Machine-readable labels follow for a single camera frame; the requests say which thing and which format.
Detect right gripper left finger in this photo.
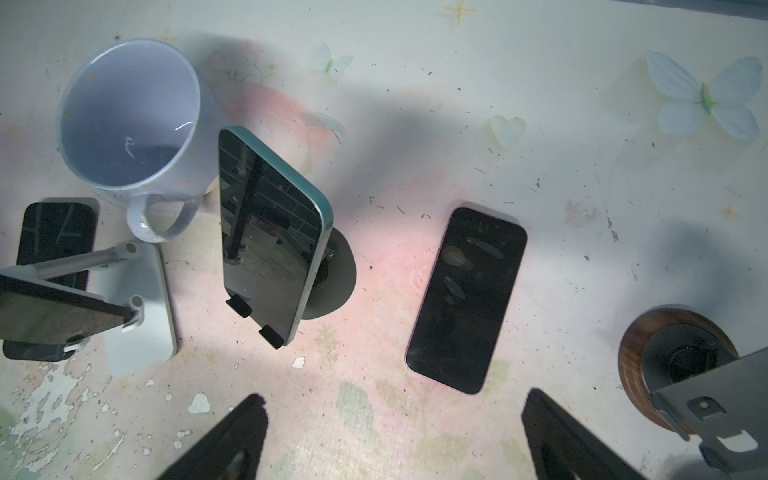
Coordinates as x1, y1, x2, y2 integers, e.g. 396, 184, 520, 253
159, 394, 269, 479

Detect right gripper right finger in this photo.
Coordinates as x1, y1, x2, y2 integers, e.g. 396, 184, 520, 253
521, 388, 644, 480

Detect wooden base metal stand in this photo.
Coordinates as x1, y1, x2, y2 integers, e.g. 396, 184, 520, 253
618, 307, 767, 479

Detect purple-cased black phone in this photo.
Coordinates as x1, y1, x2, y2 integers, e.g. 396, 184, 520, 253
405, 206, 528, 395

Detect black round stand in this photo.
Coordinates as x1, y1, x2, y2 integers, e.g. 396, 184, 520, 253
302, 228, 357, 320

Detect white stand back left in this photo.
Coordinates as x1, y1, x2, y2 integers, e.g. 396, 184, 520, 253
1, 241, 177, 378

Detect teal-edged phone on round stand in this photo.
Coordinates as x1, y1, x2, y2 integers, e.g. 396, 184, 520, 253
218, 126, 333, 349

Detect lavender mug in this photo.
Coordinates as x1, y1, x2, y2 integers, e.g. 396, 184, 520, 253
57, 39, 229, 243

